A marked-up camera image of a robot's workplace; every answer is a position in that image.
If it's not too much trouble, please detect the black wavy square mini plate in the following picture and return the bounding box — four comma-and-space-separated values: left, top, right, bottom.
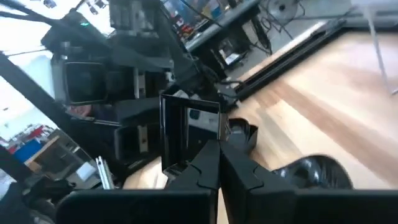
226, 117, 259, 155

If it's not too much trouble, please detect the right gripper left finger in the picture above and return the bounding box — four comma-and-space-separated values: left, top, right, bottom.
55, 139, 221, 224

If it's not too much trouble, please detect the silver aluminium post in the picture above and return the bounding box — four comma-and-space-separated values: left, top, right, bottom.
95, 155, 115, 190

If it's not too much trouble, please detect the black floor fan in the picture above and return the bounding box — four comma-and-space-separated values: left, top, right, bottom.
267, 0, 300, 20

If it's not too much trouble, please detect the black aluminium table frame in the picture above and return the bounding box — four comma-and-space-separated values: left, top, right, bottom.
234, 17, 398, 102

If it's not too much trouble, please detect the black round fluted mini plate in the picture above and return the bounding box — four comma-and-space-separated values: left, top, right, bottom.
272, 154, 354, 190

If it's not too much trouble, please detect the grey workbench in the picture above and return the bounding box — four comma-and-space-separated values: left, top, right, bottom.
183, 0, 262, 78

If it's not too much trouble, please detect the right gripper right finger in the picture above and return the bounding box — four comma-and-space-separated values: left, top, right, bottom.
220, 140, 398, 224

